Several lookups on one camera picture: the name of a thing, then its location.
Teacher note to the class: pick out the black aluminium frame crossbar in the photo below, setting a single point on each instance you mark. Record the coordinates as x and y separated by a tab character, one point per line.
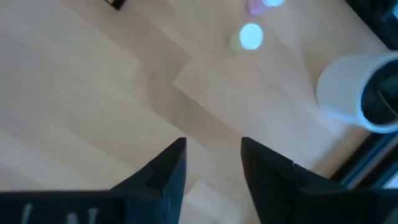
376	18

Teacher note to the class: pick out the yellow medicine bottle white cap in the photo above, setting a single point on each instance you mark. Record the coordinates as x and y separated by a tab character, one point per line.
251	36

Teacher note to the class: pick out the green succulent in white pot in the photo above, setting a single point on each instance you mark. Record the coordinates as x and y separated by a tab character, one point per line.
342	90

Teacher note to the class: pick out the pink medicine bottle white cap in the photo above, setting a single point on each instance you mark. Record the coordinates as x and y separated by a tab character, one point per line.
261	7

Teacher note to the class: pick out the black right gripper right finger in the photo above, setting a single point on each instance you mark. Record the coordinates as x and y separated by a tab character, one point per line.
273	186

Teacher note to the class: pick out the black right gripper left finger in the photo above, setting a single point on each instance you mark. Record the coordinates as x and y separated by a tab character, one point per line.
161	186

